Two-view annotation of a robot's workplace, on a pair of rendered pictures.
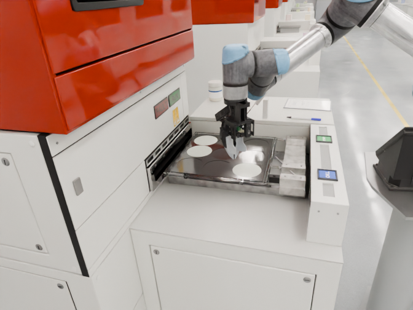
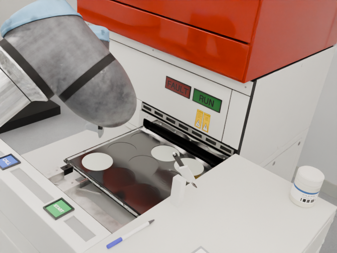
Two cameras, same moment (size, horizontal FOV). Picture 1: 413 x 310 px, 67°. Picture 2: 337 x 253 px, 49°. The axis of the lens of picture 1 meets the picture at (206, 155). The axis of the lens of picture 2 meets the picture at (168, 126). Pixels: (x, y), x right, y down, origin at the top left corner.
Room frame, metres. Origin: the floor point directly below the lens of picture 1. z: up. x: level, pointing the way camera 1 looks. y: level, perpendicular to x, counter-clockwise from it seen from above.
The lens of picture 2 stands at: (1.52, -0.99, 1.62)
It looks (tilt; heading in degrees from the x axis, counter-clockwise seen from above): 29 degrees down; 111
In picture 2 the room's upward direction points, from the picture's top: 7 degrees clockwise
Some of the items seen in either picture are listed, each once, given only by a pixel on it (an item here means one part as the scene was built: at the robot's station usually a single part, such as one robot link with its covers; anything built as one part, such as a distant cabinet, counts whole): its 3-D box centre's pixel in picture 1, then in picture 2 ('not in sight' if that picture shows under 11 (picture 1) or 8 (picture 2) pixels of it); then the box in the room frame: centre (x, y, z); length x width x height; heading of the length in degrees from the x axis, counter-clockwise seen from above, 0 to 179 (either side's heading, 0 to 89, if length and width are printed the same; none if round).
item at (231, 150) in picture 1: (232, 149); not in sight; (0.91, -0.09, 1.01); 0.06 x 0.03 x 0.09; 26
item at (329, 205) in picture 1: (322, 173); (33, 205); (0.92, -0.40, 0.89); 0.55 x 0.09 x 0.14; 162
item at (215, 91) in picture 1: (215, 90); (306, 186); (1.59, -0.07, 1.01); 0.07 x 0.07 x 0.10
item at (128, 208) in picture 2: (271, 158); (100, 187); (1.03, -0.24, 0.90); 0.38 x 0.01 x 0.01; 162
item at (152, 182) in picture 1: (173, 152); (180, 142); (1.14, 0.13, 0.89); 0.44 x 0.02 x 0.10; 162
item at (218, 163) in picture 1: (224, 154); (143, 164); (1.09, -0.07, 0.90); 0.34 x 0.34 x 0.01; 72
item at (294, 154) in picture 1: (294, 165); (81, 211); (1.03, -0.33, 0.87); 0.36 x 0.08 x 0.03; 162
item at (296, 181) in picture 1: (292, 180); (49, 176); (0.88, -0.28, 0.89); 0.08 x 0.03 x 0.03; 72
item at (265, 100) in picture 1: (261, 103); (183, 180); (1.29, -0.25, 1.03); 0.06 x 0.04 x 0.13; 72
